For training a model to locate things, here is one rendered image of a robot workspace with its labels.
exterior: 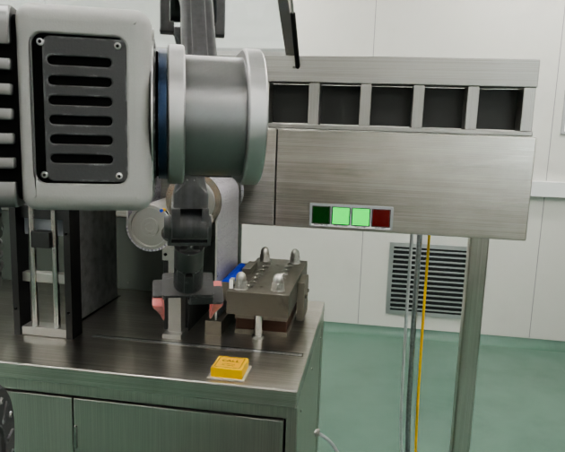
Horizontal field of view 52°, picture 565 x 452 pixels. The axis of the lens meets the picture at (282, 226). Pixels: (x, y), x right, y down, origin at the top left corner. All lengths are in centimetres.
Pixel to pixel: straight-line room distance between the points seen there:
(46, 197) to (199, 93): 14
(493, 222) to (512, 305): 258
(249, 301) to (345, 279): 277
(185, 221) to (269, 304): 49
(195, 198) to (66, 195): 60
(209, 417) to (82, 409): 30
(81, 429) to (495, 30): 350
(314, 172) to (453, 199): 42
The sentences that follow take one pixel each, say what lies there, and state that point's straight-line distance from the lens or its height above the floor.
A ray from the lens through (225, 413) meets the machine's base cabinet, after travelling 136.
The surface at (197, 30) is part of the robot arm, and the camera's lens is 85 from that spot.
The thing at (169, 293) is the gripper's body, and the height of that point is 111.
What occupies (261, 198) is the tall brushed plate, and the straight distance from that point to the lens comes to 180.
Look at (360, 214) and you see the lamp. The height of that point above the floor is 119.
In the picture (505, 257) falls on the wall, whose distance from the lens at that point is 427.
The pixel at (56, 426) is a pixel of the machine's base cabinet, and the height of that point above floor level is 74.
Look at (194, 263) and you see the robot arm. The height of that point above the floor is 118.
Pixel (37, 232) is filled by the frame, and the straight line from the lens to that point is 155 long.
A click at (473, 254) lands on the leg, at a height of 106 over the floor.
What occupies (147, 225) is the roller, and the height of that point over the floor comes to 118.
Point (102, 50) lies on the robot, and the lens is 47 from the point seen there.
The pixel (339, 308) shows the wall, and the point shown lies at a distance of 429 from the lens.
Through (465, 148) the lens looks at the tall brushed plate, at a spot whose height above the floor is 140.
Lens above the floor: 144
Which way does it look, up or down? 10 degrees down
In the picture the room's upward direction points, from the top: 2 degrees clockwise
